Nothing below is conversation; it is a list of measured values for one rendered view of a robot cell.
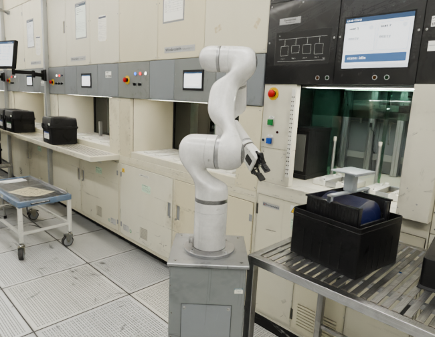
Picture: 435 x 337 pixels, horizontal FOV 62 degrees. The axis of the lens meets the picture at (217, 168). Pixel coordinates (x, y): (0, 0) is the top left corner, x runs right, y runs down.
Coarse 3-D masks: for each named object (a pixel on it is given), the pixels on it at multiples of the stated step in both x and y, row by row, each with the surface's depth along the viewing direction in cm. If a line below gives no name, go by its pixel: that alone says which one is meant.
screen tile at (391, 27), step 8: (384, 24) 148; (392, 24) 146; (400, 24) 144; (408, 24) 142; (384, 32) 148; (392, 32) 146; (400, 32) 144; (408, 32) 142; (384, 40) 149; (392, 40) 147; (400, 40) 144; (376, 48) 151; (384, 48) 149; (392, 48) 147; (400, 48) 145
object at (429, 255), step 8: (432, 240) 127; (432, 248) 118; (424, 256) 112; (432, 256) 112; (424, 264) 111; (432, 264) 109; (424, 272) 111; (432, 272) 110; (424, 280) 111; (432, 280) 110; (424, 288) 111; (432, 288) 110
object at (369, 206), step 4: (364, 204) 122; (368, 204) 124; (372, 204) 125; (376, 204) 127; (364, 208) 123; (368, 208) 124; (372, 208) 126; (376, 208) 128; (364, 212) 123; (368, 212) 125; (372, 212) 126; (376, 212) 128; (380, 212) 130; (364, 216) 124; (368, 216) 125; (372, 216) 127; (376, 216) 129; (380, 216) 130; (364, 220) 124; (368, 220) 126; (372, 220) 127
